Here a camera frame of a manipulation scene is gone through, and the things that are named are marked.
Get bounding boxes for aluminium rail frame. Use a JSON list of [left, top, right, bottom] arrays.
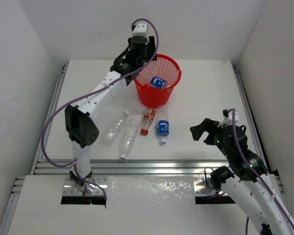
[[0, 61, 285, 235]]

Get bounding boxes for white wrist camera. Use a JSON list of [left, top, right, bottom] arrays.
[[218, 108, 240, 128], [131, 23, 148, 39]]

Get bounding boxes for red plastic mesh basket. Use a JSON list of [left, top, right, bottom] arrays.
[[134, 54, 182, 108]]

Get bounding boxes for blue label bottle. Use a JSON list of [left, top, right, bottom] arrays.
[[150, 76, 167, 89], [156, 106, 170, 145]]

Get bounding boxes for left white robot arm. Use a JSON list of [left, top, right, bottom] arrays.
[[65, 36, 156, 189]]

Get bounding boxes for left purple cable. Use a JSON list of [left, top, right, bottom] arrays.
[[40, 18, 160, 200]]

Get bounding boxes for red cap orange label bottle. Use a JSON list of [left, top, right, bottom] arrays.
[[140, 108, 156, 136]]

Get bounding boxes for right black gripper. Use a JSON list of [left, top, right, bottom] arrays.
[[190, 117, 232, 159]]

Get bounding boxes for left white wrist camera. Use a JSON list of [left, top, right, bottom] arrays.
[[131, 23, 148, 39]]

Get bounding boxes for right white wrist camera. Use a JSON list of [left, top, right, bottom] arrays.
[[218, 108, 240, 128]]

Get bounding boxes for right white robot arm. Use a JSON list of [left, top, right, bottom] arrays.
[[190, 116, 294, 235]]

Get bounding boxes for clear bottle white cap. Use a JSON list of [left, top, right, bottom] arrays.
[[120, 119, 139, 160], [100, 110, 130, 147]]

